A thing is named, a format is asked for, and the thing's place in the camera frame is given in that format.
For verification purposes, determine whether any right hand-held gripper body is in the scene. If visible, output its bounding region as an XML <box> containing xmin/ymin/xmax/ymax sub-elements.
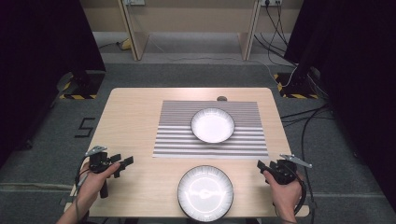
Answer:
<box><xmin>269</xmin><ymin>153</ymin><xmax>313</xmax><ymax>185</ymax></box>

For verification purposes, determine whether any long black floor cable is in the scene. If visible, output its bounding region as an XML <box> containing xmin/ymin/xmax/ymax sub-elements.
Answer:
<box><xmin>300</xmin><ymin>105</ymin><xmax>316</xmax><ymax>224</ymax></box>

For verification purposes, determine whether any white ribbed plate dark rim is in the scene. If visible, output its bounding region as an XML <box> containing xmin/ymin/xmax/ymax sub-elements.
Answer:
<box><xmin>190</xmin><ymin>106</ymin><xmax>236</xmax><ymax>145</ymax></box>
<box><xmin>177</xmin><ymin>164</ymin><xmax>234</xmax><ymax>223</ymax></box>

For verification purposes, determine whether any right hand-held gripper cable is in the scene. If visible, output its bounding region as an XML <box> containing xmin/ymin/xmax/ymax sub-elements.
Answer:
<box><xmin>290</xmin><ymin>172</ymin><xmax>308</xmax><ymax>217</ymax></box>

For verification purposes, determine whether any black cable bundle from socket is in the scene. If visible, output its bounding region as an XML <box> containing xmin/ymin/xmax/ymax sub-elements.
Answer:
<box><xmin>253</xmin><ymin>3</ymin><xmax>297</xmax><ymax>67</ymax></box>

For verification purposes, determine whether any black floor cable bundle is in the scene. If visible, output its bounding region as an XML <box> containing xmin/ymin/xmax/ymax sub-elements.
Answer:
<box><xmin>279</xmin><ymin>104</ymin><xmax>334</xmax><ymax>129</ymax></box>

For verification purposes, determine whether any grey white striped placemat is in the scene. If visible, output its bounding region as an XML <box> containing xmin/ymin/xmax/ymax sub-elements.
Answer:
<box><xmin>151</xmin><ymin>100</ymin><xmax>270</xmax><ymax>161</ymax></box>

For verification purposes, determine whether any left hand-held gripper cable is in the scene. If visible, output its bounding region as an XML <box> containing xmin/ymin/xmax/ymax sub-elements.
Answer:
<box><xmin>74</xmin><ymin>156</ymin><xmax>92</xmax><ymax>224</ymax></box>

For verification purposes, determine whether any stand base with hazard tape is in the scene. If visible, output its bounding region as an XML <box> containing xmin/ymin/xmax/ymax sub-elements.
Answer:
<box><xmin>58</xmin><ymin>70</ymin><xmax>106</xmax><ymax>101</ymax></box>
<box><xmin>273</xmin><ymin>72</ymin><xmax>320</xmax><ymax>100</ymax></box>

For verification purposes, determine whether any hand-held gripper cable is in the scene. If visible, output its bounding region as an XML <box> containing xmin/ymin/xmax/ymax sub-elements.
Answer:
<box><xmin>74</xmin><ymin>156</ymin><xmax>92</xmax><ymax>224</ymax></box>
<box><xmin>290</xmin><ymin>172</ymin><xmax>308</xmax><ymax>217</ymax></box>

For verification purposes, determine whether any wooden desk side panel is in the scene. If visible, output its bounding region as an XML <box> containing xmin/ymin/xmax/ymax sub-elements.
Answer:
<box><xmin>117</xmin><ymin>0</ymin><xmax>150</xmax><ymax>62</ymax></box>
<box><xmin>237</xmin><ymin>0</ymin><xmax>262</xmax><ymax>62</ymax></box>

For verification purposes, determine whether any black curtain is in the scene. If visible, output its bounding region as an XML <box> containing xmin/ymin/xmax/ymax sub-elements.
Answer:
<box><xmin>0</xmin><ymin>0</ymin><xmax>106</xmax><ymax>167</ymax></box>
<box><xmin>284</xmin><ymin>0</ymin><xmax>396</xmax><ymax>214</ymax></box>

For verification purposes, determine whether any white floor cable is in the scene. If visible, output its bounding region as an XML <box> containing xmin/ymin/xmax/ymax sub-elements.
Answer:
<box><xmin>148</xmin><ymin>39</ymin><xmax>298</xmax><ymax>89</ymax></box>

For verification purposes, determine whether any person's left hand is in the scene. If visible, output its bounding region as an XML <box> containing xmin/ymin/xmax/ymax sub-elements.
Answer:
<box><xmin>76</xmin><ymin>161</ymin><xmax>121</xmax><ymax>208</ymax></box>

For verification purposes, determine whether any person's right hand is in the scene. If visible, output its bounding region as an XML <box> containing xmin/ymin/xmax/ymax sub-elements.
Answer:
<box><xmin>262</xmin><ymin>174</ymin><xmax>304</xmax><ymax>216</ymax></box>

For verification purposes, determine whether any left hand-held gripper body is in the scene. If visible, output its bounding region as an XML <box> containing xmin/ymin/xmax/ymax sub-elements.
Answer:
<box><xmin>84</xmin><ymin>145</ymin><xmax>111</xmax><ymax>199</ymax></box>

